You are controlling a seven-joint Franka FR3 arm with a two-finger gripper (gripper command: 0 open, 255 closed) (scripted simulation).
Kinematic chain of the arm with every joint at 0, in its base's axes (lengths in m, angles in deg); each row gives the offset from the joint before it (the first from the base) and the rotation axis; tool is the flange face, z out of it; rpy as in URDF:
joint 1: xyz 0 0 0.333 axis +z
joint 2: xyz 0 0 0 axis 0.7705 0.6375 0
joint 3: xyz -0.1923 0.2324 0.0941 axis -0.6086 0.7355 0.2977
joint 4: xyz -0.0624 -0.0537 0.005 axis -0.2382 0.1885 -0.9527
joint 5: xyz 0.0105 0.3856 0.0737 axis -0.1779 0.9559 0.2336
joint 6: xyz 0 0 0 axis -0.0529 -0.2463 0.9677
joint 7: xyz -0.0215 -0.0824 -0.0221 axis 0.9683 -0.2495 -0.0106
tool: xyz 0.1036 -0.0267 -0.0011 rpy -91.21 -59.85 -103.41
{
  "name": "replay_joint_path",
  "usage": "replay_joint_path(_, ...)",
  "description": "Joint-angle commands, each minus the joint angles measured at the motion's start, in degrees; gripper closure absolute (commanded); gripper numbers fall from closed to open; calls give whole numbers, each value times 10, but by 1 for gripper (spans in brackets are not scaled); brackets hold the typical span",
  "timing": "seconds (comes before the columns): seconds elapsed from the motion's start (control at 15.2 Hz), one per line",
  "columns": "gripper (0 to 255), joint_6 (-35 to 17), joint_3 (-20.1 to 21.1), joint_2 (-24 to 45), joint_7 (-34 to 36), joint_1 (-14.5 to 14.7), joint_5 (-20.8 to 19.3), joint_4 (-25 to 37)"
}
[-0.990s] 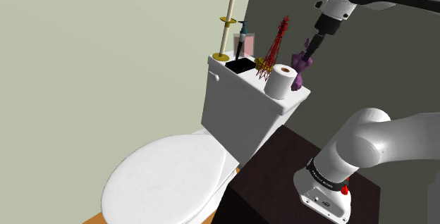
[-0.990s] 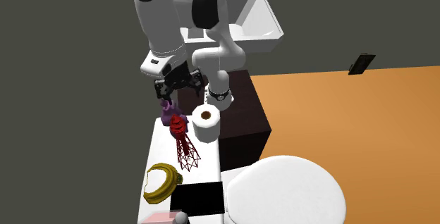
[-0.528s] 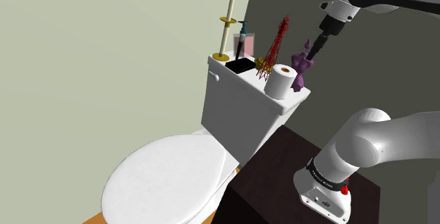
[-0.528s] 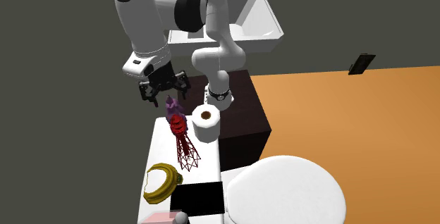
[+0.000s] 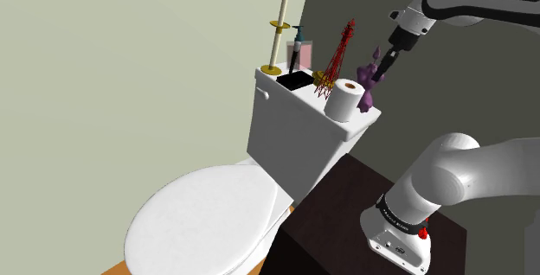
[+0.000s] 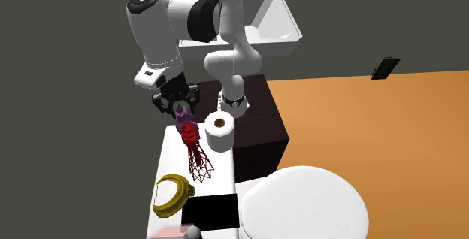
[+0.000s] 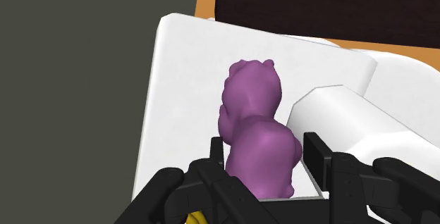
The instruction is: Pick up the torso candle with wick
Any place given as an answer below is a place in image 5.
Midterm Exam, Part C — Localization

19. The purple figure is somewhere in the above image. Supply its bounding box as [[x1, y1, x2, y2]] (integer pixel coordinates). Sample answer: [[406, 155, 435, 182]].
[[356, 46, 386, 114]]

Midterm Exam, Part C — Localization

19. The white toilet paper roll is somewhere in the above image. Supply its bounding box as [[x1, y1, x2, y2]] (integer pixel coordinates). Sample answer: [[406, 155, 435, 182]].
[[323, 78, 366, 124]]

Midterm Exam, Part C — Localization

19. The pink translucent box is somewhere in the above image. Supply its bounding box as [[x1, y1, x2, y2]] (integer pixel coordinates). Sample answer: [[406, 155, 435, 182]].
[[286, 39, 313, 72]]

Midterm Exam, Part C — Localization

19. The teal and black pump bottle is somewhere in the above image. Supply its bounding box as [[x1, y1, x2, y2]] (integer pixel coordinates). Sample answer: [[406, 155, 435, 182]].
[[287, 24, 306, 75]]

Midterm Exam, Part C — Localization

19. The black flat tablet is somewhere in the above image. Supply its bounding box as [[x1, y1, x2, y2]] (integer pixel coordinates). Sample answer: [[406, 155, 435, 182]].
[[275, 70, 316, 93]]

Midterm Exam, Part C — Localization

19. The cream candle on gold holder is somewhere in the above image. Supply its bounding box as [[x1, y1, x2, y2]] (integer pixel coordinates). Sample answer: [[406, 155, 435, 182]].
[[260, 0, 293, 77]]

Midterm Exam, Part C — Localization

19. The red wire tower figure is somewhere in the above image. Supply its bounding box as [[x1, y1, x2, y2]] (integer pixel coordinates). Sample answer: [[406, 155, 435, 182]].
[[313, 17, 357, 99]]

